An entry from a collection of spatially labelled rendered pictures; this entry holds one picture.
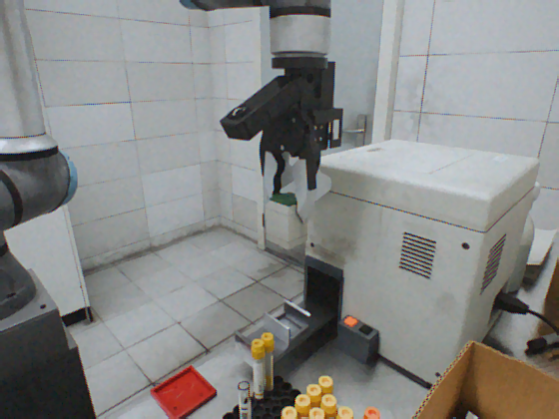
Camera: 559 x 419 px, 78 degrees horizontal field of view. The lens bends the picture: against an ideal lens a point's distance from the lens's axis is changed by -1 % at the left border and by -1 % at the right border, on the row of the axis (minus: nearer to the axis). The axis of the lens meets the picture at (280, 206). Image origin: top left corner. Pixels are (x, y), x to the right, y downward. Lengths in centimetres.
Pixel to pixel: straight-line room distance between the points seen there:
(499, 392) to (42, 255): 194
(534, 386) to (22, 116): 78
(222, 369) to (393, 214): 35
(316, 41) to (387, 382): 48
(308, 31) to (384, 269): 34
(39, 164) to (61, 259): 143
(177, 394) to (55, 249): 160
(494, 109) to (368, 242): 133
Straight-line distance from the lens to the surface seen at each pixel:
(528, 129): 178
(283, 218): 48
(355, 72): 202
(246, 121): 40
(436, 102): 188
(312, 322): 62
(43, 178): 73
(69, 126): 263
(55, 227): 206
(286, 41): 45
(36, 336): 69
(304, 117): 45
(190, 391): 58
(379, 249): 54
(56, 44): 262
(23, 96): 72
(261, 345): 47
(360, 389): 58
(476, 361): 48
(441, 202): 48
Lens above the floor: 130
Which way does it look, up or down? 20 degrees down
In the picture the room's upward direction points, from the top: straight up
